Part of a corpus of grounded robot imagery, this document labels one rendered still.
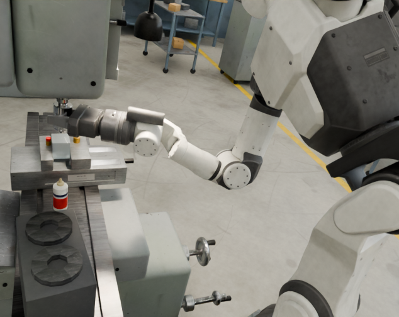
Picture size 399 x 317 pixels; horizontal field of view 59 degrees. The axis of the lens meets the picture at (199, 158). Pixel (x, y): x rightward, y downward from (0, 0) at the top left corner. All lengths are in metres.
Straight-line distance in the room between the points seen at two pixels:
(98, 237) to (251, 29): 4.50
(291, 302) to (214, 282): 1.40
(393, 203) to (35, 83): 0.74
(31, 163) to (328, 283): 0.90
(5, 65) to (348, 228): 0.74
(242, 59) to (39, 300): 4.89
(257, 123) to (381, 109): 0.38
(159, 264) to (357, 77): 0.89
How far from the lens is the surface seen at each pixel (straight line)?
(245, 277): 2.34
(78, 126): 0.95
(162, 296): 1.35
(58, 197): 1.10
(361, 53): 0.69
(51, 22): 0.82
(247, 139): 0.98
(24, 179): 1.20
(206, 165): 0.98
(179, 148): 0.95
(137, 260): 1.15
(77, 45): 0.83
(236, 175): 0.97
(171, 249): 1.33
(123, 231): 1.20
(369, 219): 0.70
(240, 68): 5.38
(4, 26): 0.81
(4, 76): 0.84
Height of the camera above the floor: 1.68
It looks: 31 degrees down
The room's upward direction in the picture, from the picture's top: 14 degrees clockwise
